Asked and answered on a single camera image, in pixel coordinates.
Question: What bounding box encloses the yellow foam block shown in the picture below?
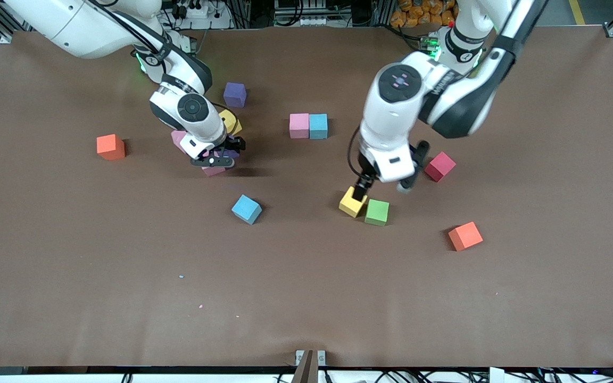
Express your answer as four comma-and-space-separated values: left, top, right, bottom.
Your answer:
338, 186, 369, 219
219, 109, 244, 137

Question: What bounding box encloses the blue foam block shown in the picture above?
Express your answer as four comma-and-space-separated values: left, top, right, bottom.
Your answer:
309, 113, 329, 140
231, 194, 263, 226

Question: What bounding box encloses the green foam block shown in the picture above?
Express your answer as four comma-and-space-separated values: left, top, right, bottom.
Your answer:
365, 199, 390, 227

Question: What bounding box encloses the red foam block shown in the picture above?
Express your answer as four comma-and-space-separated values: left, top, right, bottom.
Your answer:
425, 151, 457, 183

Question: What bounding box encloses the orange foam block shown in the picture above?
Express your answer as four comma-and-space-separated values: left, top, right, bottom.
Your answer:
96, 134, 126, 161
448, 221, 484, 252

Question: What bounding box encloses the white power strip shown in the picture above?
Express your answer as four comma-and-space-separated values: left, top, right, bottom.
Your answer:
171, 0, 233, 30

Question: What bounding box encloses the orange mesh bag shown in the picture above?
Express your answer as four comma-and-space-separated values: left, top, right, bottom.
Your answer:
390, 0, 457, 29

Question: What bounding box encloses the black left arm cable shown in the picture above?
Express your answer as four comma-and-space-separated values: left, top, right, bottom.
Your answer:
347, 125, 366, 184

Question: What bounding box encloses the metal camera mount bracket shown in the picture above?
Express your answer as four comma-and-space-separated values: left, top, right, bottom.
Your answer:
295, 349, 327, 383

